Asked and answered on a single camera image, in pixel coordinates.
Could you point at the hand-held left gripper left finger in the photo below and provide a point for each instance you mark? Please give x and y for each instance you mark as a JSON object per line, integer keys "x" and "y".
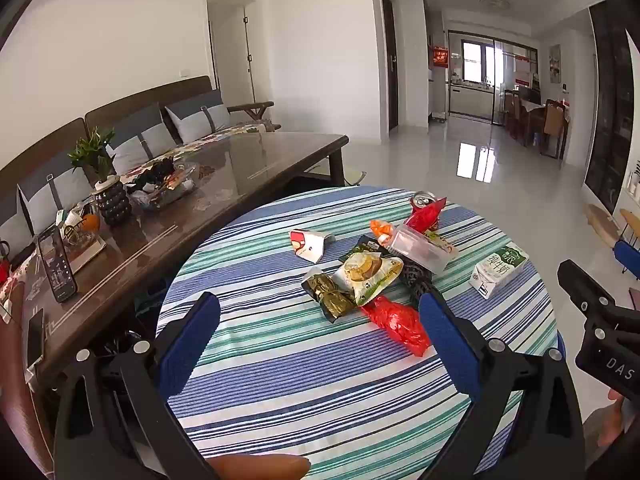
{"x": 190, "y": 335}

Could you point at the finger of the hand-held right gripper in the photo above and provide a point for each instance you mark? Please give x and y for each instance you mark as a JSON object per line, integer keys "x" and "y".
{"x": 580, "y": 287}

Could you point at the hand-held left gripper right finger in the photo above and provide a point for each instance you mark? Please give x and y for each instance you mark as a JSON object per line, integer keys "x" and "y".
{"x": 450, "y": 340}

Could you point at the red wrapper packet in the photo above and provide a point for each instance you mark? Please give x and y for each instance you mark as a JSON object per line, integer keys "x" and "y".
{"x": 400, "y": 325}

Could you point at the yellow biscuit packet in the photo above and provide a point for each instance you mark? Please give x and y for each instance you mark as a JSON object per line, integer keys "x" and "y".
{"x": 367, "y": 272}

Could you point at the person's right hand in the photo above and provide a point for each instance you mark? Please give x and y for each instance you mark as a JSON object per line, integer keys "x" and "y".
{"x": 618, "y": 402}

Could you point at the person's left hand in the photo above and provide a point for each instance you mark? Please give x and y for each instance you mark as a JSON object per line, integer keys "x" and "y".
{"x": 260, "y": 467}

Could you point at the blue stool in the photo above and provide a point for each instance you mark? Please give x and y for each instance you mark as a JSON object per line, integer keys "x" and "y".
{"x": 627, "y": 257}

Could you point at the wooden bench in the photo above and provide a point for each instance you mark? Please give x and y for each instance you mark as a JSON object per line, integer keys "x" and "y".
{"x": 600, "y": 225}

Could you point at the black mesh pouch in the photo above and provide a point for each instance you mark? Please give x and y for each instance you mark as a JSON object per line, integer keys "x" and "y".
{"x": 415, "y": 276}

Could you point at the white green milk carton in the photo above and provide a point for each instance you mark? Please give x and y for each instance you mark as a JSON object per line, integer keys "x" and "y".
{"x": 497, "y": 270}

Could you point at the oval wooden side table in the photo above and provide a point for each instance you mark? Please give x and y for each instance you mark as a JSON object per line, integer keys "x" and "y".
{"x": 631, "y": 220}

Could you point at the white yellow snack packet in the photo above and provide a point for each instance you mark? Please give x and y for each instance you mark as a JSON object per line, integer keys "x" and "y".
{"x": 445, "y": 246}

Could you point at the clear plastic box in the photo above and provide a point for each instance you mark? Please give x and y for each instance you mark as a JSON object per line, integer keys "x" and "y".
{"x": 415, "y": 249}

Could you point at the striped round table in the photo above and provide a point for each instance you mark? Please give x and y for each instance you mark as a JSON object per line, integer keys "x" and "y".
{"x": 300, "y": 385}

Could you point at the red snack bag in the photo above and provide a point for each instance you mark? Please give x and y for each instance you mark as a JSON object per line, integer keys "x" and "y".
{"x": 425, "y": 217}

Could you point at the dark green snack packet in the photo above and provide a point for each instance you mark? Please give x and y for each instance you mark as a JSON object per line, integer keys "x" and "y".
{"x": 367, "y": 246}

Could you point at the gold green wrapper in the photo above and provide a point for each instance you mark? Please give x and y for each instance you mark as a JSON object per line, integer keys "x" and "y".
{"x": 330, "y": 297}

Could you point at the orange plastic bag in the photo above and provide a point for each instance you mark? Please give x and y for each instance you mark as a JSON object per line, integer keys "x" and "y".
{"x": 382, "y": 230}

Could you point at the wooden tea tray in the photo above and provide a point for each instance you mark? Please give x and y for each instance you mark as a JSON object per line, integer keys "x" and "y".
{"x": 90, "y": 249}

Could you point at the glass snack tray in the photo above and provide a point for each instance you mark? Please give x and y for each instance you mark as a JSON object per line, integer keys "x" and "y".
{"x": 160, "y": 195}

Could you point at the red white paper carton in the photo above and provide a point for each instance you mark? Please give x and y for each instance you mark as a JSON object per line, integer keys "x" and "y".
{"x": 306, "y": 247}

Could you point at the orange fruit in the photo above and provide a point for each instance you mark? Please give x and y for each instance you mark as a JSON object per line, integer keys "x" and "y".
{"x": 90, "y": 223}

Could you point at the black smartphone with stand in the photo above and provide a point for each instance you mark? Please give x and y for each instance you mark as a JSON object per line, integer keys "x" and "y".
{"x": 57, "y": 265}

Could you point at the green plant in black vase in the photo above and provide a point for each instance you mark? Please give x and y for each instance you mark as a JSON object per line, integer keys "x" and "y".
{"x": 112, "y": 205}

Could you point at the grey smartphone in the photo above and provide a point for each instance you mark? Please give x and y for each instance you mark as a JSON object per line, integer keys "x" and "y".
{"x": 35, "y": 337}

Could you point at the dark display cabinet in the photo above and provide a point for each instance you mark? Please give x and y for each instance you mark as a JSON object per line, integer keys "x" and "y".
{"x": 607, "y": 110}

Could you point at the wooden dining table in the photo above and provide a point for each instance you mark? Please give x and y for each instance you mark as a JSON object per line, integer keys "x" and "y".
{"x": 532, "y": 110}

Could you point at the brown glass-topped coffee table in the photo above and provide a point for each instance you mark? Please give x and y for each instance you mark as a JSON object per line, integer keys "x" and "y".
{"x": 260, "y": 160}

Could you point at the grey white cushion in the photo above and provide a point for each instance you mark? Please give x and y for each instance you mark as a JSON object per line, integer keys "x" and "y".
{"x": 50, "y": 185}
{"x": 200, "y": 115}
{"x": 12, "y": 225}
{"x": 142, "y": 135}

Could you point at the floral sofa cover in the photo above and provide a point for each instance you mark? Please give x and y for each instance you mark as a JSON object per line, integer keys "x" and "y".
{"x": 240, "y": 129}

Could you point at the kitchen counter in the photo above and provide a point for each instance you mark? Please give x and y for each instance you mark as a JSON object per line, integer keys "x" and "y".
{"x": 470, "y": 97}

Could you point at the glass sliding door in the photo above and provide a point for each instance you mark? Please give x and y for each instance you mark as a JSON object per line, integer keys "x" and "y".
{"x": 515, "y": 60}

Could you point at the kitchen window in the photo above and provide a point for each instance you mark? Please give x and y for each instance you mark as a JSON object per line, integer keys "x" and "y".
{"x": 477, "y": 62}

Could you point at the brown wooden sofa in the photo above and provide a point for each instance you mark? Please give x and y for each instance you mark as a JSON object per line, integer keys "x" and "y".
{"x": 150, "y": 91}

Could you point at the dark wooden door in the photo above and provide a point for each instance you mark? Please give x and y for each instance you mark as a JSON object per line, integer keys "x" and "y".
{"x": 390, "y": 60}

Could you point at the white door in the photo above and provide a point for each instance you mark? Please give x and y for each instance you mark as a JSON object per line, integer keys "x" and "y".
{"x": 230, "y": 50}

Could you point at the ceiling lamp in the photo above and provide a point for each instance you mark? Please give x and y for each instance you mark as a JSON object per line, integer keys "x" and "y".
{"x": 495, "y": 2}

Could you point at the framed wall picture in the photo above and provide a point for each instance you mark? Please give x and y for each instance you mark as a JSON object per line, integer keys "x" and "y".
{"x": 554, "y": 62}

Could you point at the red wall decoration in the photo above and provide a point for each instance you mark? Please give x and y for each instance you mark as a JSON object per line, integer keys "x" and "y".
{"x": 440, "y": 56}

